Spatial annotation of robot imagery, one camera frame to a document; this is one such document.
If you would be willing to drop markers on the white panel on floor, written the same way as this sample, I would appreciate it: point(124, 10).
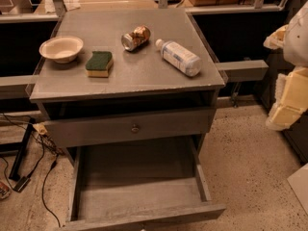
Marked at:
point(299, 184)

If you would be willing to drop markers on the grey wooden drawer cabinet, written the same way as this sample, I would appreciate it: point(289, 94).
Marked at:
point(138, 82)

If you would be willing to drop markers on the round metal drawer knob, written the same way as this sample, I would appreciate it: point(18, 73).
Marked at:
point(135, 128)

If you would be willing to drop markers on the green yellow sponge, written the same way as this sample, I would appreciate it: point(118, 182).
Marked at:
point(99, 64)

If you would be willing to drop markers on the closed grey top drawer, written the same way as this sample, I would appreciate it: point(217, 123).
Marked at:
point(116, 128)

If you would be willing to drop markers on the white paper bowl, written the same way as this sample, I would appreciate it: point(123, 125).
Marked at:
point(62, 50)

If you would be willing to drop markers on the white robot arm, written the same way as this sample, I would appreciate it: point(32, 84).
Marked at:
point(295, 49)

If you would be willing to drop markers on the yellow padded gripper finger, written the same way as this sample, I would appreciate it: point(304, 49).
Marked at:
point(276, 40)
point(291, 99)

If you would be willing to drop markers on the open grey middle drawer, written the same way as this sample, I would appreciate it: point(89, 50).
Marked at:
point(139, 186)

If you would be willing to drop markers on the black power adapter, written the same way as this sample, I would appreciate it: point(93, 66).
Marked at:
point(21, 184)

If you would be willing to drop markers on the crushed metal soda can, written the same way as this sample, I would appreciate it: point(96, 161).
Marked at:
point(136, 38)

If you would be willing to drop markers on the black metal stand leg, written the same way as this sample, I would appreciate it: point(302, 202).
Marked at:
point(21, 150)

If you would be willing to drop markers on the grey horizontal rail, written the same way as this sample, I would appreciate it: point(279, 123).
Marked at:
point(242, 71)

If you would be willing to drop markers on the blue label plastic bottle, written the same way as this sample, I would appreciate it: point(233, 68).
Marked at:
point(180, 57)

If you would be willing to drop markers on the white crumpled cloth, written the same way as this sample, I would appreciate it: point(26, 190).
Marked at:
point(72, 4)

